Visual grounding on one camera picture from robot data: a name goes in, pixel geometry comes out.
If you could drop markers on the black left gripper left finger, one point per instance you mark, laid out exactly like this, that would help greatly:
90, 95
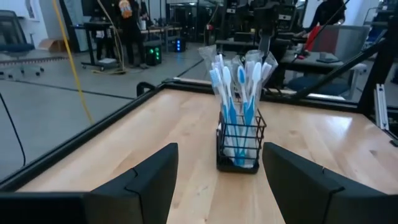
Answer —
93, 208

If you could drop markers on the cardboard box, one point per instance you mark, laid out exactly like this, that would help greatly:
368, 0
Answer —
53, 45

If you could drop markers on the computer tower blue lights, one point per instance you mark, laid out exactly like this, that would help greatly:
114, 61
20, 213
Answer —
179, 45

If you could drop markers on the person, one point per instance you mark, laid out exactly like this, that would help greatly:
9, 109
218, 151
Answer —
130, 31
329, 12

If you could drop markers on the black desk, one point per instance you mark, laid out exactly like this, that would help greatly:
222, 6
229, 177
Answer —
93, 26

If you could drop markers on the blue office chair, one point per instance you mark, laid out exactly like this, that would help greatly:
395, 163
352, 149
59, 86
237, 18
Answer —
15, 46

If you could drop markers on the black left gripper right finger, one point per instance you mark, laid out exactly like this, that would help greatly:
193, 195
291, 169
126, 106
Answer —
326, 205

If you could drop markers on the black metal table frame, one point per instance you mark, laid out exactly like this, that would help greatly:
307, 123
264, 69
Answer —
93, 130

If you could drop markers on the silver aluminium bar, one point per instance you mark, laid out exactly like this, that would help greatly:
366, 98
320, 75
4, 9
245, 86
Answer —
382, 109

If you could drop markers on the computer tower green lights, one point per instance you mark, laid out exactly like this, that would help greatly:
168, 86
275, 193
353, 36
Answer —
153, 54

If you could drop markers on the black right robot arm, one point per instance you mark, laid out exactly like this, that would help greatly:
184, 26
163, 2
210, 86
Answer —
266, 40

